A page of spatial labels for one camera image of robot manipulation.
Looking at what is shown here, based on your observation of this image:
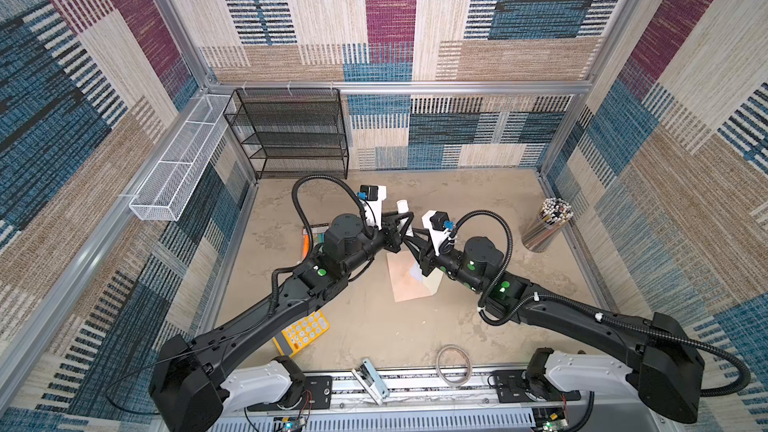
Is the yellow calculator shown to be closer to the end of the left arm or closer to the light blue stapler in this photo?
the light blue stapler

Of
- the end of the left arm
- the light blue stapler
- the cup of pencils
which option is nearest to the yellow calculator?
the light blue stapler

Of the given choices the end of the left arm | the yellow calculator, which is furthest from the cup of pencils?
the yellow calculator

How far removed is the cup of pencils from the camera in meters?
0.87

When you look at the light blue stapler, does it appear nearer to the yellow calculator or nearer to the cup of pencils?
the yellow calculator

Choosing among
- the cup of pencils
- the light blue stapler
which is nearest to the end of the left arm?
the light blue stapler

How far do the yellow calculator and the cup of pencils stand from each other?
679 millimetres

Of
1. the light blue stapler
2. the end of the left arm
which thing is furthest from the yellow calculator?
the end of the left arm

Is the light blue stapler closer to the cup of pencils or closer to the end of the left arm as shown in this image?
the end of the left arm

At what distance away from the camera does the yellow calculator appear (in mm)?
810

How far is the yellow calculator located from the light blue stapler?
15 cm

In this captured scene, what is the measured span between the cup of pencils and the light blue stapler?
61 cm

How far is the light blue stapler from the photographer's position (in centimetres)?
73

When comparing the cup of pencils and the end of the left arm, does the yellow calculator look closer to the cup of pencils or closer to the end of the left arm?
the end of the left arm

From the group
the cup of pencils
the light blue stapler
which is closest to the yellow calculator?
the light blue stapler
